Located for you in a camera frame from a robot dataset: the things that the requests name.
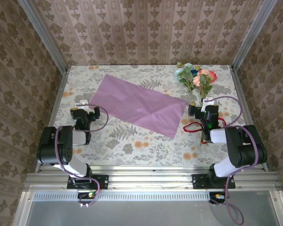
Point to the aluminium side rail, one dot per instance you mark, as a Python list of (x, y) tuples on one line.
[(52, 117), (241, 89)]

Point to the light blue fake flower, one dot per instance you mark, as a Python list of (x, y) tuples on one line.
[(179, 72)]

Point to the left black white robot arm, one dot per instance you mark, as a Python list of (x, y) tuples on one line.
[(54, 146)]

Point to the peach fake flower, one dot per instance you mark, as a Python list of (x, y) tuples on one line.
[(197, 80)]

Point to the aluminium lower frame leg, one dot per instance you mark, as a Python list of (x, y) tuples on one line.
[(22, 212), (280, 212)]

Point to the red ribbon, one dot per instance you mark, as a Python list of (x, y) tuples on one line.
[(185, 128)]

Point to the aluminium front rail beam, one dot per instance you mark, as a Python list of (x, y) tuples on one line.
[(151, 179)]

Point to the small black controller board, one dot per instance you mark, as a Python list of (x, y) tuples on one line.
[(218, 197), (87, 195)]

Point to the grey metal panel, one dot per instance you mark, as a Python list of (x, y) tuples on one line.
[(143, 214)]

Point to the floral patterned table mat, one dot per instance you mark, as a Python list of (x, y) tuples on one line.
[(132, 150)]

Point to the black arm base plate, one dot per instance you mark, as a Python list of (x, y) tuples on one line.
[(103, 181), (198, 182)]

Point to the aluminium corner post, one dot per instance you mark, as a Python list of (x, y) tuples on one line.
[(251, 35), (49, 35)]

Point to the purple and pink wrapping paper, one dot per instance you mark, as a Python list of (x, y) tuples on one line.
[(136, 103)]

